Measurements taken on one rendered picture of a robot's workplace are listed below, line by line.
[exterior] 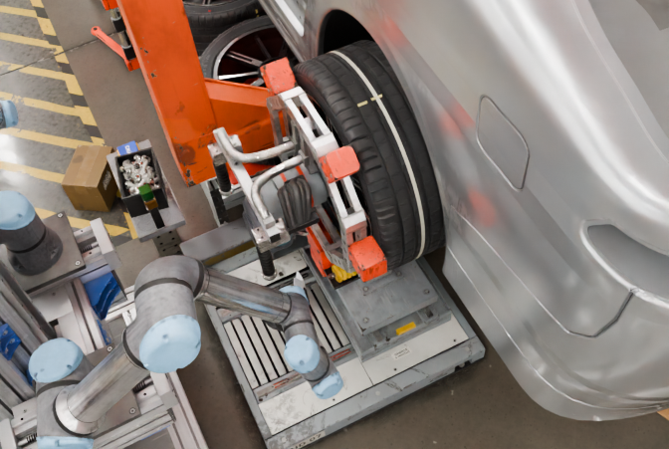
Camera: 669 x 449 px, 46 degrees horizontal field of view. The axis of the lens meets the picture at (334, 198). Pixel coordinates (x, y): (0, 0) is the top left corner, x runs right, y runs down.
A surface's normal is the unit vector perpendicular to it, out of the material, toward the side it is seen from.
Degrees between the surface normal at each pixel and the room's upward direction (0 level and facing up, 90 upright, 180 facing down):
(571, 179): 81
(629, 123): 20
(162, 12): 90
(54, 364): 7
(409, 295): 0
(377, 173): 46
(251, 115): 90
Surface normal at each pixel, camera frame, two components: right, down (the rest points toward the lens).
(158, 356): 0.33, 0.68
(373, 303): -0.07, -0.60
